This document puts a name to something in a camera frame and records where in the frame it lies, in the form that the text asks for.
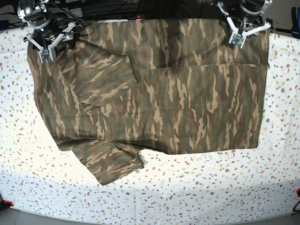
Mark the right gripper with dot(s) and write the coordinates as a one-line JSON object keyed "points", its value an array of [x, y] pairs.
{"points": [[53, 35]]}

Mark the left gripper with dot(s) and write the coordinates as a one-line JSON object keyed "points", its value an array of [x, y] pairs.
{"points": [[245, 17]]}

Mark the camouflage T-shirt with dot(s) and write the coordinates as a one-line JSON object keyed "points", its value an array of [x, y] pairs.
{"points": [[174, 86]]}

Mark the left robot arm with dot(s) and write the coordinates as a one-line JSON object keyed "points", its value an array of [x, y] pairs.
{"points": [[245, 18]]}

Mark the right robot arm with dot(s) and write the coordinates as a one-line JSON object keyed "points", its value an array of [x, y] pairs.
{"points": [[38, 11]]}

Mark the black power strip red light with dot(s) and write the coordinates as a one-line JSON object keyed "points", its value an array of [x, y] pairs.
{"points": [[112, 18]]}

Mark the speckled white tablecloth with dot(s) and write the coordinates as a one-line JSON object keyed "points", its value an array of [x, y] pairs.
{"points": [[195, 189]]}

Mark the red clamp left corner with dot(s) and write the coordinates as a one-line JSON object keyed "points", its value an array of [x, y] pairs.
{"points": [[8, 202]]}

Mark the red clamp corner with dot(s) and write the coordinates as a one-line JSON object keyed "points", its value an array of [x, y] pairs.
{"points": [[8, 202], [298, 192]]}

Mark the red clamp right corner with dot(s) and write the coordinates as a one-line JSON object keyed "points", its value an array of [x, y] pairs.
{"points": [[298, 192]]}

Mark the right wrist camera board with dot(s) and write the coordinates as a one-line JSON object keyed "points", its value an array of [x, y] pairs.
{"points": [[47, 55]]}

